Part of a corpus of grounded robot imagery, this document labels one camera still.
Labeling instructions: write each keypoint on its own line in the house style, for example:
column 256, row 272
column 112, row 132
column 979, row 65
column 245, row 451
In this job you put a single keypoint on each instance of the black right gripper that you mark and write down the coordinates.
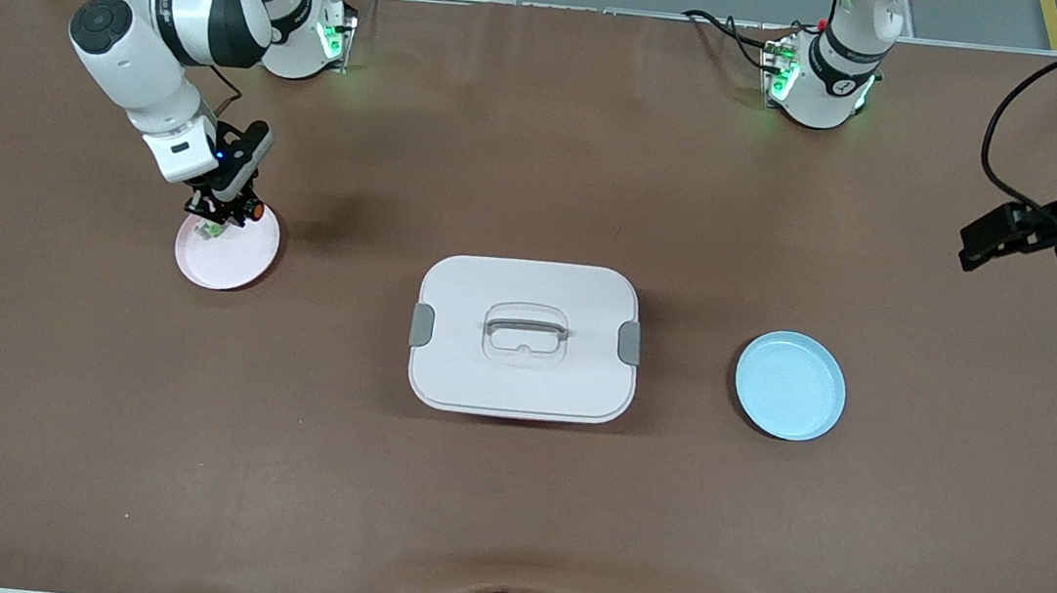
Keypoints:
column 207, row 204

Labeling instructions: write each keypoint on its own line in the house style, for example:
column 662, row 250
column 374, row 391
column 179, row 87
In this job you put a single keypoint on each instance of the orange black switch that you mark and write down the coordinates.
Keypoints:
column 253, row 208

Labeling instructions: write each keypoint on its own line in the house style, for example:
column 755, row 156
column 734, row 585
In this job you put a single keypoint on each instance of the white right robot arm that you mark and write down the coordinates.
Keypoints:
column 130, row 68

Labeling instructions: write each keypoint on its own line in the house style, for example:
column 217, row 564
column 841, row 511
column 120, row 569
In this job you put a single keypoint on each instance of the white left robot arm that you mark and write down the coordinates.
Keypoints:
column 826, row 82

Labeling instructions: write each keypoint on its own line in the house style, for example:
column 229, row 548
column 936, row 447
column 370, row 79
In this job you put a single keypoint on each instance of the pink round plate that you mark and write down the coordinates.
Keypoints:
column 232, row 265

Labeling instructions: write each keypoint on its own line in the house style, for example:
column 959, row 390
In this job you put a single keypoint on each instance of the light blue round plate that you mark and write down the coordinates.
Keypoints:
column 790, row 387

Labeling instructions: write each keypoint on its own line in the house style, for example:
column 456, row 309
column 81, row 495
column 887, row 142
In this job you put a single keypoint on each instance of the white lidded storage box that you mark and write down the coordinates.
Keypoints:
column 520, row 374

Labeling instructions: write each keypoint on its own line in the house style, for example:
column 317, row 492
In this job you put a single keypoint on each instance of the brown table cover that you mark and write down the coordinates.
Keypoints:
column 506, row 510

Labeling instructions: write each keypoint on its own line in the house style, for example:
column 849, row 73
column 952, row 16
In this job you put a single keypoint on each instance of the white green switch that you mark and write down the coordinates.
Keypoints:
column 211, row 230

